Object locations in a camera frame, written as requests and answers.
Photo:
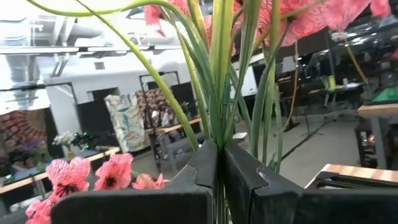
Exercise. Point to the red mandala tapestry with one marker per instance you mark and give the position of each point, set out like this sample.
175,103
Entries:
21,130

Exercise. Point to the background black robot arm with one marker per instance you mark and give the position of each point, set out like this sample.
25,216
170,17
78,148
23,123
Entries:
93,140

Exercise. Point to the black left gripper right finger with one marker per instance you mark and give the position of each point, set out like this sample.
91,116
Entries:
280,205

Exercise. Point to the white flower bouquet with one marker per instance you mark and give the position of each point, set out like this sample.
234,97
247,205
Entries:
63,138

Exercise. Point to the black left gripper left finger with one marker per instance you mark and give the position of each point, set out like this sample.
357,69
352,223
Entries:
140,208

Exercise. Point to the pale leaf-print cloth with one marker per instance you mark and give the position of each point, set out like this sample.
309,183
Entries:
126,121

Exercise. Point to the brown patterned cloth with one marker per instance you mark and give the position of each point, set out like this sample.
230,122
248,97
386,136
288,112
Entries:
154,101

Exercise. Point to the wooden-top work table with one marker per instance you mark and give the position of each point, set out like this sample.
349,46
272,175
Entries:
377,110
174,127
99,154

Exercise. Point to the wooden side table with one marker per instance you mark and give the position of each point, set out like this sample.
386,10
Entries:
357,182

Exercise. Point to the green table mat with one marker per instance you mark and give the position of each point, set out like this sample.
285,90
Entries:
387,96

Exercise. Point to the pink artificial flower bunch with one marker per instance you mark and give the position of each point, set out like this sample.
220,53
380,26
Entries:
68,177
217,62

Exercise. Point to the lime green object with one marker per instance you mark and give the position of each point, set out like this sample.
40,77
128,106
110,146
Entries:
331,83

